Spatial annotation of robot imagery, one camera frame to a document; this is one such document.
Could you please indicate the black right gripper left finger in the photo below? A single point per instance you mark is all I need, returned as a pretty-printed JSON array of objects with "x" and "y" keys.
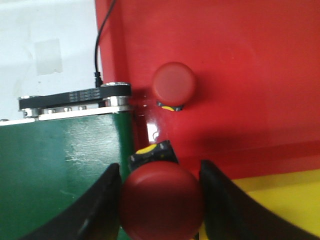
[{"x": 94, "y": 216}]

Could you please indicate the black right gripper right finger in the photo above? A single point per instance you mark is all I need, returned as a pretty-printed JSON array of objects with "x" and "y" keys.
[{"x": 231, "y": 214}]

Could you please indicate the red mushroom push button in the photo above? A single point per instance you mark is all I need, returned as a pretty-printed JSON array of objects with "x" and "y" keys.
[
  {"x": 173, "y": 85},
  {"x": 160, "y": 200}
]

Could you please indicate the yellow plastic tray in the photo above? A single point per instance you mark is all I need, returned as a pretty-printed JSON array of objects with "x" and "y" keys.
[{"x": 295, "y": 197}]

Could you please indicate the green conveyor belt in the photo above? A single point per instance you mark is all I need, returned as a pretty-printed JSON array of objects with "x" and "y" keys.
[{"x": 45, "y": 166}]

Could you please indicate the red plastic tray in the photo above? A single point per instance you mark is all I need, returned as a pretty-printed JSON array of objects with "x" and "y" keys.
[{"x": 256, "y": 107}]

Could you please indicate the conveyor end roller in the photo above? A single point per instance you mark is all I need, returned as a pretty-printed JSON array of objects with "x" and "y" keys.
[{"x": 117, "y": 100}]

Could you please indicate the black timing belt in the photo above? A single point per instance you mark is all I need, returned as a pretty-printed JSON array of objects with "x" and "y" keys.
[{"x": 63, "y": 99}]

